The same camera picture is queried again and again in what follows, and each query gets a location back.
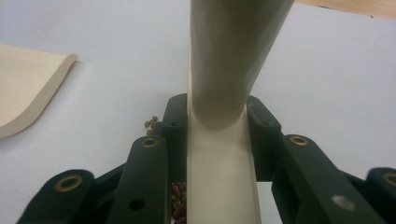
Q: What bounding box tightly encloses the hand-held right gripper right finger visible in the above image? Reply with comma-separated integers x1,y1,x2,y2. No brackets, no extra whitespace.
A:
246,94,283,183

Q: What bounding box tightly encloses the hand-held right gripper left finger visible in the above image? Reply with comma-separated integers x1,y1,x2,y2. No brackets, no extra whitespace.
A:
155,92,190,185

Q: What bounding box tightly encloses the cream brush with red cap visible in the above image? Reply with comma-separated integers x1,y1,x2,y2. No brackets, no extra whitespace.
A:
186,0,295,224

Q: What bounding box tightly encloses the cream plastic dustpan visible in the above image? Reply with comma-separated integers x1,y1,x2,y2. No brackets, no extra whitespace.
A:
0,43,78,140

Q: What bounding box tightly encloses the white table board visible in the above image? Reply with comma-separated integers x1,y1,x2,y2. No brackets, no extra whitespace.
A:
0,0,396,224

